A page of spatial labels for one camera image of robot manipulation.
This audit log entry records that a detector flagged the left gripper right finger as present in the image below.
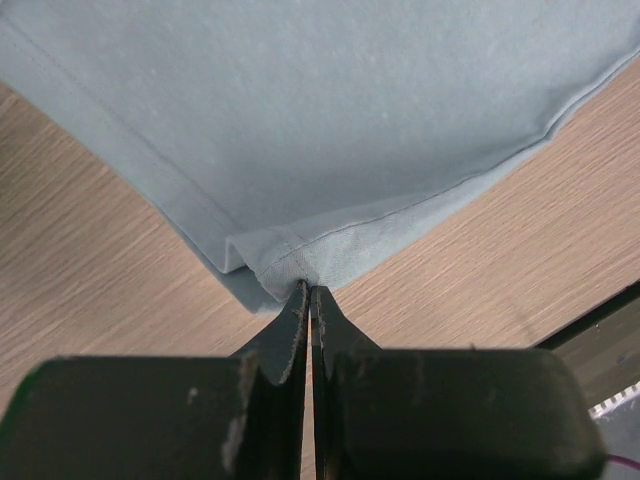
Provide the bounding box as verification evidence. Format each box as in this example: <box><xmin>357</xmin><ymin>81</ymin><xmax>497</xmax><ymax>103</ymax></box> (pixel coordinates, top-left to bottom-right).
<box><xmin>309</xmin><ymin>287</ymin><xmax>606</xmax><ymax>479</ymax></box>

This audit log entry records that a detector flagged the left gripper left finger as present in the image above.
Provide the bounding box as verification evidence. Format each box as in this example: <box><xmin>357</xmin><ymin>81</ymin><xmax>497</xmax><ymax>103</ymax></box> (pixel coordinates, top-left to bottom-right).
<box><xmin>1</xmin><ymin>282</ymin><xmax>308</xmax><ymax>479</ymax></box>

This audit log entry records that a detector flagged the blue grey t shirt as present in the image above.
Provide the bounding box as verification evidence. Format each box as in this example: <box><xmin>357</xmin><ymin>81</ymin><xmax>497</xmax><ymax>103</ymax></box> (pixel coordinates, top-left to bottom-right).
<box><xmin>1</xmin><ymin>1</ymin><xmax>639</xmax><ymax>312</ymax></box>

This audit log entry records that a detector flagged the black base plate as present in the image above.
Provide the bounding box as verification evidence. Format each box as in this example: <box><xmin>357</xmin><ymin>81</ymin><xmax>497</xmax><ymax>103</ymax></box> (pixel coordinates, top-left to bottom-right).
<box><xmin>537</xmin><ymin>282</ymin><xmax>640</xmax><ymax>406</ymax></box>

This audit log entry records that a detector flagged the white slotted cable duct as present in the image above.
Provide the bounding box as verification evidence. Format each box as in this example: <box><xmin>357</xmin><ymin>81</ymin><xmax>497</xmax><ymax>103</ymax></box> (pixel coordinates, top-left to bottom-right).
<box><xmin>589</xmin><ymin>382</ymin><xmax>639</xmax><ymax>423</ymax></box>

